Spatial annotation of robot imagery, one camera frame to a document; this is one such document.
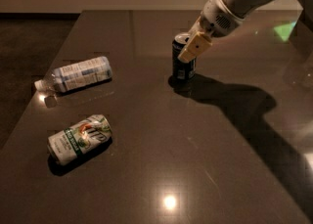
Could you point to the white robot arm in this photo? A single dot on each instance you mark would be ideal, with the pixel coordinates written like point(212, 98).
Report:
point(242, 8)

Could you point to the clear plastic water bottle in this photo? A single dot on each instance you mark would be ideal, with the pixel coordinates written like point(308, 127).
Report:
point(75, 76)

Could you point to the white green 7up can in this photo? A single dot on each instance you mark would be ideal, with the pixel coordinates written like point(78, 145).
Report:
point(78, 140)

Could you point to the blue pepsi can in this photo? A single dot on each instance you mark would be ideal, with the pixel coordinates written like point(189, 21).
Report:
point(181, 71)

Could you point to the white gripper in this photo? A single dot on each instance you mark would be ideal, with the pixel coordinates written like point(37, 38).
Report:
point(217, 16)

